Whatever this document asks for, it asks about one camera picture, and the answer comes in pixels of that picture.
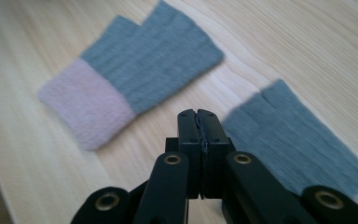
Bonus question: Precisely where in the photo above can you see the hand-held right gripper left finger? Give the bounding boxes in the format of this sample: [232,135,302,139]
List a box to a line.
[176,108,204,200]

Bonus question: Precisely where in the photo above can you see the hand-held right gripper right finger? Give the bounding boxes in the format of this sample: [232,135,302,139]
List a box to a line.
[197,108,231,200]

